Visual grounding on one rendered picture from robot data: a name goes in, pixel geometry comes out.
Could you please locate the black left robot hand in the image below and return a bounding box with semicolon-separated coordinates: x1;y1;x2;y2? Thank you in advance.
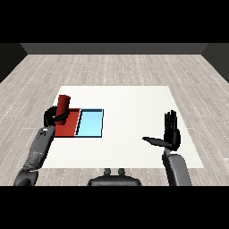
43;105;71;128

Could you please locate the shallow light blue open box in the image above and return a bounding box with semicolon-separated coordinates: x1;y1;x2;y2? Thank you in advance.
73;108;105;139

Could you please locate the dark grey robot body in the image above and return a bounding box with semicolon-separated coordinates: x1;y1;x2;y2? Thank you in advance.
87;167;142;187

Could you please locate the shallow red open box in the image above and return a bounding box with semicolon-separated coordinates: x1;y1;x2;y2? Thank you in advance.
53;107;82;138

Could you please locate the small red can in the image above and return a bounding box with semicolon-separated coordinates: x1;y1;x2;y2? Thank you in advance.
55;94;72;126

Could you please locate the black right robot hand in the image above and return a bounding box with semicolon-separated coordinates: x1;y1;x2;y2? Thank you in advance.
141;109;182;152

